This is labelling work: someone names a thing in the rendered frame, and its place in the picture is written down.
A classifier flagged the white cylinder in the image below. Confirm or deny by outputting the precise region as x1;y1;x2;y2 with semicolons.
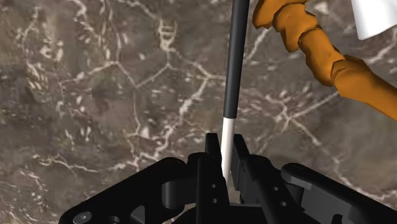
350;0;397;41

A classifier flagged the black and white stick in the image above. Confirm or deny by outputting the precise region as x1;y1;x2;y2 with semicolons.
220;0;251;185

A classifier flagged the orange knobbly stick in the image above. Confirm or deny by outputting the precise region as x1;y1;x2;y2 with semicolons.
252;0;397;122

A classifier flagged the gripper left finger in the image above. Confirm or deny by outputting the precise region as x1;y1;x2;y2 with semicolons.
58;132;231;224

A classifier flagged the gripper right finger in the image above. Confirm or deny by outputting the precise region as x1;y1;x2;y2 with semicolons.
230;134;397;224

